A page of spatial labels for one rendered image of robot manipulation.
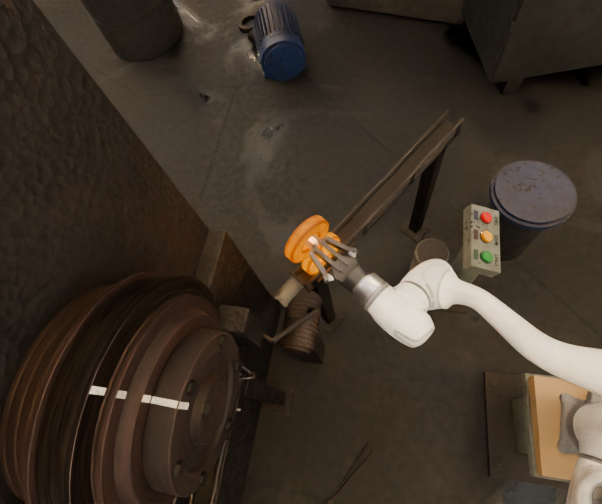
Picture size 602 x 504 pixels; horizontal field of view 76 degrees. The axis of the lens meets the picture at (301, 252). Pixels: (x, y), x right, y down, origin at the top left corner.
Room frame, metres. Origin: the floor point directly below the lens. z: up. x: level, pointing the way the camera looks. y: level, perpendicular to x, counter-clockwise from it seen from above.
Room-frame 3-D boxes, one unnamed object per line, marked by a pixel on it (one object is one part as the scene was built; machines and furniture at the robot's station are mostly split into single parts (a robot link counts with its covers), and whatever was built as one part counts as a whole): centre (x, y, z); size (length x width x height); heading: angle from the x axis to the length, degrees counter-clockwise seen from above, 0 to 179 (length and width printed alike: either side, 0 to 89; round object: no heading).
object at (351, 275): (0.36, -0.10, 0.87); 0.09 x 0.08 x 0.07; 28
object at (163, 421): (0.12, 0.27, 1.11); 0.28 x 0.06 x 0.28; 152
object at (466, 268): (0.42, -0.61, 0.31); 0.24 x 0.16 x 0.62; 152
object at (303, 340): (0.39, 0.08, 0.27); 0.22 x 0.13 x 0.53; 152
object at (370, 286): (0.30, -0.14, 0.87); 0.09 x 0.06 x 0.09; 118
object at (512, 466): (-0.22, -0.68, 0.16); 0.40 x 0.40 x 0.31; 65
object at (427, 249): (0.46, -0.45, 0.26); 0.12 x 0.12 x 0.52
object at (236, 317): (0.38, 0.26, 0.68); 0.11 x 0.08 x 0.24; 62
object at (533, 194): (0.60, -0.97, 0.22); 0.32 x 0.32 x 0.43
